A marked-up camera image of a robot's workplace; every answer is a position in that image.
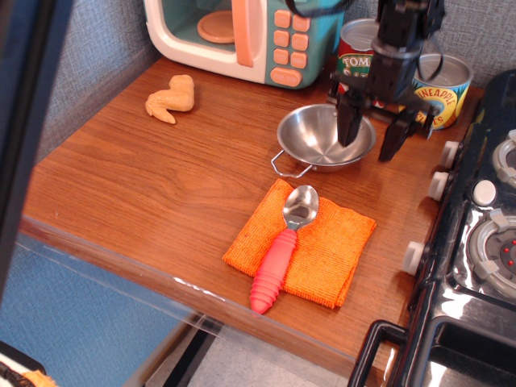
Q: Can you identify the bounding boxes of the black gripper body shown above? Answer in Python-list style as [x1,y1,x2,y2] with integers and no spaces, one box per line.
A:
[328,38,438,131]

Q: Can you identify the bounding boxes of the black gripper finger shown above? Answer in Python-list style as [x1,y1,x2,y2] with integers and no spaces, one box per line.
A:
[378,110,418,162]
[337,94,364,147]

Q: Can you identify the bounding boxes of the silver metal bowl with handles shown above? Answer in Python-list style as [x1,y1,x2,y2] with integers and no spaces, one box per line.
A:
[271,104,377,178]

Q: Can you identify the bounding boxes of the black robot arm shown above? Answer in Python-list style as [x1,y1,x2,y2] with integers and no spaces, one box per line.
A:
[328,1,445,162]

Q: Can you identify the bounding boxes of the orange folded towel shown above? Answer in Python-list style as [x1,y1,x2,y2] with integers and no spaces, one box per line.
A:
[223,179,377,309]

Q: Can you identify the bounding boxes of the pineapple slices can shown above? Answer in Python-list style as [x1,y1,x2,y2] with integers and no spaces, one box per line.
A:
[412,53,473,130]

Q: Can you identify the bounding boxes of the tomato sauce can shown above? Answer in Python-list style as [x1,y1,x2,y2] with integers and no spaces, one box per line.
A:
[333,18,394,112]

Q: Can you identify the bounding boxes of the teal toy microwave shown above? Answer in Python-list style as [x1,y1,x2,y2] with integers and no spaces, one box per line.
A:
[144,1,344,89]

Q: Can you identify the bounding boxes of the toy chicken wing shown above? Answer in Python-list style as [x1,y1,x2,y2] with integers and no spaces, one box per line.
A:
[144,74,195,125]

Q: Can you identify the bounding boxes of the black toy stove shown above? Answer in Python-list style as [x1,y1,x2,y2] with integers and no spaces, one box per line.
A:
[349,70,515,386]

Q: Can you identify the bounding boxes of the spoon with pink handle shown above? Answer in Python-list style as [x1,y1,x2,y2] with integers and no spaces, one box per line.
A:
[250,185,319,314]

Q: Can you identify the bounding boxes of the black braided cable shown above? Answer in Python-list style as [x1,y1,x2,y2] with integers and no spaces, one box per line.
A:
[281,0,356,19]

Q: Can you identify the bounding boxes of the dark blurred foreground post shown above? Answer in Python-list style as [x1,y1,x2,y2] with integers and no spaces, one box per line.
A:
[1,1,73,283]

